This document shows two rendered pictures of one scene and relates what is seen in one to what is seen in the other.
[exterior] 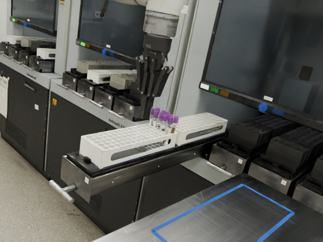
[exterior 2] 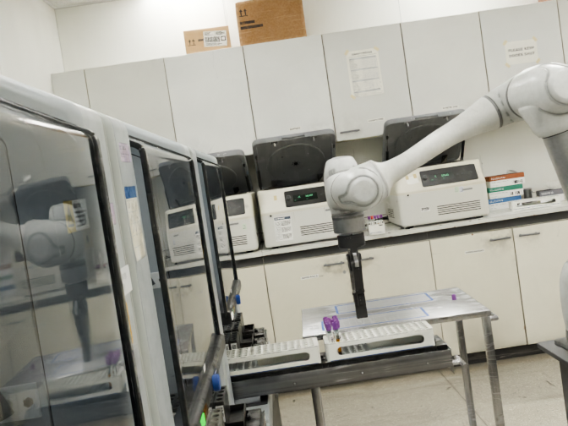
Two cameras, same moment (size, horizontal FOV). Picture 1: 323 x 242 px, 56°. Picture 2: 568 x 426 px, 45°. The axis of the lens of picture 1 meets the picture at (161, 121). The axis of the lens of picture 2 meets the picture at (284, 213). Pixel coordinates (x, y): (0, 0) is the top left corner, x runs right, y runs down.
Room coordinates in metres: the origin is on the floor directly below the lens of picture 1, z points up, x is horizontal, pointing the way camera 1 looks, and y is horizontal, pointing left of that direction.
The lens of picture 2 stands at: (2.20, 1.40, 1.33)
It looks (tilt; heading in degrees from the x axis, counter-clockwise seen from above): 3 degrees down; 230
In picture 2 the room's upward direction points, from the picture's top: 8 degrees counter-clockwise
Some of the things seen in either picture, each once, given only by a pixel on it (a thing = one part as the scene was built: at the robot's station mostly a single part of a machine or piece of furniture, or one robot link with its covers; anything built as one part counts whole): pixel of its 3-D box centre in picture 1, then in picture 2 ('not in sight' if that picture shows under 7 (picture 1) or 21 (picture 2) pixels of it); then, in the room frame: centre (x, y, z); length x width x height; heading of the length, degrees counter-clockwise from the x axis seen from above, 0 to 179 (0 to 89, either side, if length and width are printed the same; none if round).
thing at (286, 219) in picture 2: not in sight; (299, 187); (-0.78, -1.98, 1.24); 0.62 x 0.56 x 0.69; 51
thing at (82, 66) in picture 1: (83, 67); not in sight; (1.68, 0.48, 0.85); 0.12 x 0.02 x 0.06; 51
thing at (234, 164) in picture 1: (265, 142); not in sight; (1.23, -0.45, 0.78); 0.73 x 0.14 x 0.09; 141
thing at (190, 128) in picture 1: (194, 128); (266, 359); (1.07, -0.13, 0.83); 0.30 x 0.10 x 0.06; 141
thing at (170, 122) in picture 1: (167, 134); not in sight; (0.89, -0.03, 0.86); 0.02 x 0.02 x 0.11
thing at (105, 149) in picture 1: (131, 143); (378, 342); (0.83, 0.07, 0.83); 0.30 x 0.10 x 0.06; 141
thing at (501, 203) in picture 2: not in sight; (501, 202); (-1.92, -1.25, 0.94); 0.23 x 0.13 x 0.07; 145
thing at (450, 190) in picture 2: not in sight; (428, 167); (-1.44, -1.44, 1.25); 0.62 x 0.56 x 0.69; 50
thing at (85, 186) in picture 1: (159, 151); (332, 368); (0.93, -0.01, 0.78); 0.73 x 0.14 x 0.09; 141
